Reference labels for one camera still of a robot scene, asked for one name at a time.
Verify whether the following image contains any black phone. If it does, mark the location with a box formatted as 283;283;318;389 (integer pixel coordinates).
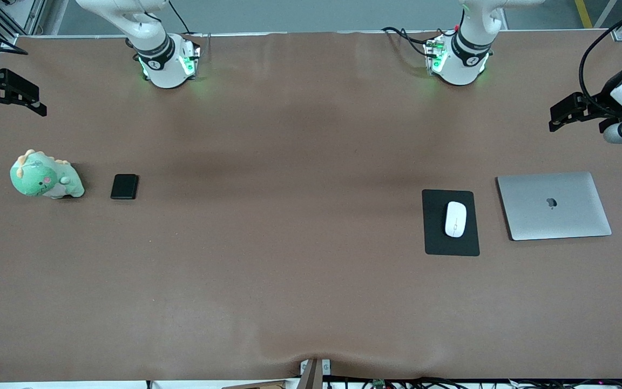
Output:
110;173;140;200

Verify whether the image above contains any white computer mouse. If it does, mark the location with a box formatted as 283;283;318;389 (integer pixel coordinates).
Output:
445;201;468;238

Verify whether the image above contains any black mouse pad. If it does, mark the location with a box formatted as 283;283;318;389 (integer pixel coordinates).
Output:
422;189;481;257

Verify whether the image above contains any green dinosaur plush toy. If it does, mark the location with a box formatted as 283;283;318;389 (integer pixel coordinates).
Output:
10;149;85;199

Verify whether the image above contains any silver closed laptop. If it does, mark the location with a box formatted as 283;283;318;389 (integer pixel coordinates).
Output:
496;171;612;242

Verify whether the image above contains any brown table cover mat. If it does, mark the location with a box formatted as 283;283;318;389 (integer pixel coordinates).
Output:
0;30;622;382

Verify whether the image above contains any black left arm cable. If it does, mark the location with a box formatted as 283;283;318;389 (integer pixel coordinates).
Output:
578;0;622;117

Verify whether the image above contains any black base cable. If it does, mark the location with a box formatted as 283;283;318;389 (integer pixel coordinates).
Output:
168;0;192;36
381;26;437;58

